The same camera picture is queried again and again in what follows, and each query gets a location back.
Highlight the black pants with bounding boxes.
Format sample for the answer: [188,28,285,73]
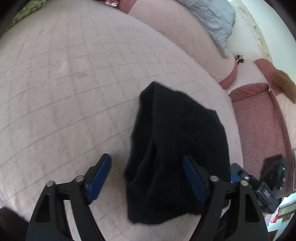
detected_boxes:
[125,82,230,225]

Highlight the red patterned small item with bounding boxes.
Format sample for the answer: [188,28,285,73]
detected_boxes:
[104,0,119,8]

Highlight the red upholstered headboard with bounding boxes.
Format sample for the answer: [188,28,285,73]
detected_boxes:
[230,59,294,197]

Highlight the pink quilted bed cover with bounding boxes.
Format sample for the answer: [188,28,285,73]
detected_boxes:
[1,1,242,240]

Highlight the green white patterned cloth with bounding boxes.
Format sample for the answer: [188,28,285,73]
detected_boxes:
[9,0,47,28]

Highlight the grey quilted blanket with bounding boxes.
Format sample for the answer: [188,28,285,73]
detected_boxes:
[179,0,236,58]

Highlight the pink long pillow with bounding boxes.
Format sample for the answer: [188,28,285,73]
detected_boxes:
[120,1,238,89]

